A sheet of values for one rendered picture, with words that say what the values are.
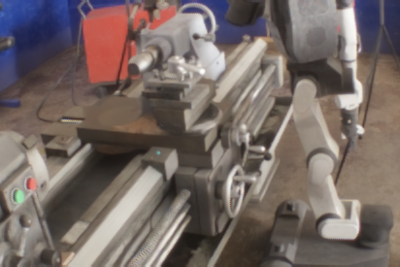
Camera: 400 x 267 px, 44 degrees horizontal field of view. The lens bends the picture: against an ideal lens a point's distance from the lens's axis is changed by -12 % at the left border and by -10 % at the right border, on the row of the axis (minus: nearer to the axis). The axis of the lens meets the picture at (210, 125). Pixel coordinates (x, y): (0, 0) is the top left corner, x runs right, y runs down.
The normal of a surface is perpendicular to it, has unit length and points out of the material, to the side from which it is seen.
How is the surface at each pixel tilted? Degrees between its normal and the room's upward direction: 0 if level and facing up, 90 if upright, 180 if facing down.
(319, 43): 102
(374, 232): 90
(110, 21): 90
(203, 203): 90
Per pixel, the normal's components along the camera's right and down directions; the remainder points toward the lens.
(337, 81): -0.26, 0.44
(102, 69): 0.01, 0.43
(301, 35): 0.27, 0.58
